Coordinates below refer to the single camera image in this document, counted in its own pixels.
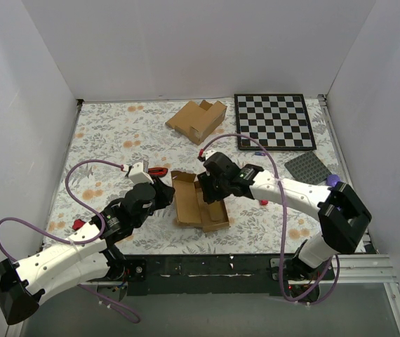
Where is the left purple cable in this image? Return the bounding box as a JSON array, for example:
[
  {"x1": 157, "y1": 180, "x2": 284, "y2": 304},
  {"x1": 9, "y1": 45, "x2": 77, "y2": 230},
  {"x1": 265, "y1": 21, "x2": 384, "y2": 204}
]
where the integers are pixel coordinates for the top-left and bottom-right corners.
[{"x1": 0, "y1": 159, "x2": 141, "y2": 324}]

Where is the grey studded baseplate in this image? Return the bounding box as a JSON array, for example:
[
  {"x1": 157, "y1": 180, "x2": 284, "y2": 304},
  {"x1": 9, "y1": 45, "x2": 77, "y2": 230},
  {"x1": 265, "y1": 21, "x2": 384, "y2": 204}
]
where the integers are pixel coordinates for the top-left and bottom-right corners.
[{"x1": 284, "y1": 152, "x2": 331, "y2": 185}]

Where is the floral table mat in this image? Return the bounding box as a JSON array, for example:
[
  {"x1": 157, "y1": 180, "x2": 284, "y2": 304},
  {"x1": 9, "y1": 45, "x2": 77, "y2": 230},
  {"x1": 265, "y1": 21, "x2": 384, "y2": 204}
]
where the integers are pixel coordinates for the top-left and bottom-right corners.
[{"x1": 44, "y1": 98, "x2": 368, "y2": 256}]

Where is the purple cable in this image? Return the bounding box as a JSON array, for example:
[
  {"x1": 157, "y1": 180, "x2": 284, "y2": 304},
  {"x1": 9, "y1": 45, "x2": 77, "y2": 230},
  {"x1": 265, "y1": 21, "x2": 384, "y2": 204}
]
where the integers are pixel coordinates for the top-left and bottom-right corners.
[
  {"x1": 0, "y1": 159, "x2": 141, "y2": 324},
  {"x1": 203, "y1": 133, "x2": 341, "y2": 305}
]

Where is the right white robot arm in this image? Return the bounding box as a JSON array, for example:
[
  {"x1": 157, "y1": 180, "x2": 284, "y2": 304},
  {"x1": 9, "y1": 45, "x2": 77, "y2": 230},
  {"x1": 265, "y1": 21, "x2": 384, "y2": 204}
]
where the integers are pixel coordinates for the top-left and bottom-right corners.
[{"x1": 197, "y1": 150, "x2": 372, "y2": 280}]

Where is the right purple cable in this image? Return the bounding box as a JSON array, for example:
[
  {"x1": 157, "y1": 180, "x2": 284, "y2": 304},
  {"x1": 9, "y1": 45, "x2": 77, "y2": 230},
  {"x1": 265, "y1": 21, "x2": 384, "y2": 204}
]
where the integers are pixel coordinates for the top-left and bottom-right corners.
[{"x1": 203, "y1": 133, "x2": 341, "y2": 305}]

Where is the black white chessboard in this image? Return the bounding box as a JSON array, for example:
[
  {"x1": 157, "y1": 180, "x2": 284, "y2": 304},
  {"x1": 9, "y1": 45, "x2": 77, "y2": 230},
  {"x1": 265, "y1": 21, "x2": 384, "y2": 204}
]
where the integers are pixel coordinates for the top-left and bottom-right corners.
[{"x1": 234, "y1": 93, "x2": 316, "y2": 151}]

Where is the purple toy microphone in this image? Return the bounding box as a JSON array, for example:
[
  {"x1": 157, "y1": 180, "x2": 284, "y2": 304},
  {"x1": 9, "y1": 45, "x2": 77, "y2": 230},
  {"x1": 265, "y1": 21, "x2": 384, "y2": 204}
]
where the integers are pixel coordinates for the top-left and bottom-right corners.
[{"x1": 326, "y1": 174, "x2": 341, "y2": 187}]

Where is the red black utility knife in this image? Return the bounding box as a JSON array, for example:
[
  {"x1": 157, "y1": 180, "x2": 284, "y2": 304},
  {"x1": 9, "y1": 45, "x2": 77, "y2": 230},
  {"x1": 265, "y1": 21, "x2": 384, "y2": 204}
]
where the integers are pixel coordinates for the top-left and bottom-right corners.
[{"x1": 148, "y1": 167, "x2": 168, "y2": 177}]

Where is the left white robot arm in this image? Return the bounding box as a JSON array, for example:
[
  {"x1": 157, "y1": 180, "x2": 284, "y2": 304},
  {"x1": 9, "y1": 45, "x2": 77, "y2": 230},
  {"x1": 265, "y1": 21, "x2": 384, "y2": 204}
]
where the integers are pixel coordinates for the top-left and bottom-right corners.
[{"x1": 0, "y1": 177, "x2": 175, "y2": 325}]

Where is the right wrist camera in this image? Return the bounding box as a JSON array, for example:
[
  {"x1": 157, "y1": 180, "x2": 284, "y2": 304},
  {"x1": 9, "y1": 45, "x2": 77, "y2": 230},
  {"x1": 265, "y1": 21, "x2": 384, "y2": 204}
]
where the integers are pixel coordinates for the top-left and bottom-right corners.
[{"x1": 198, "y1": 149, "x2": 217, "y2": 162}]

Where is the brown cardboard box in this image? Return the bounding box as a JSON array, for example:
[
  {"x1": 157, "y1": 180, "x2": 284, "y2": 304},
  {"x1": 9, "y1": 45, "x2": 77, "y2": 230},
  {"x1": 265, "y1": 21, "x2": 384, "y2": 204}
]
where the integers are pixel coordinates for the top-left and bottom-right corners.
[
  {"x1": 171, "y1": 171, "x2": 230, "y2": 232},
  {"x1": 166, "y1": 100, "x2": 227, "y2": 145}
]

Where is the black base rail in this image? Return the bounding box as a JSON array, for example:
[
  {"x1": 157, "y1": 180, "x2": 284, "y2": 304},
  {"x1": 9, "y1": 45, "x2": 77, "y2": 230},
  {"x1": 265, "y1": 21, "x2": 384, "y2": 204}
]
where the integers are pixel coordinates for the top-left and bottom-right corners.
[{"x1": 84, "y1": 253, "x2": 338, "y2": 298}]

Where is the open brown cardboard box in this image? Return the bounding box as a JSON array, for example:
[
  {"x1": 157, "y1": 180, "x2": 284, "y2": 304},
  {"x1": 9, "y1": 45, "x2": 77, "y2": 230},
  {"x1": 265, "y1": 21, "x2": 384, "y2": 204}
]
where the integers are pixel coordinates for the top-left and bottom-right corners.
[{"x1": 166, "y1": 100, "x2": 227, "y2": 145}]

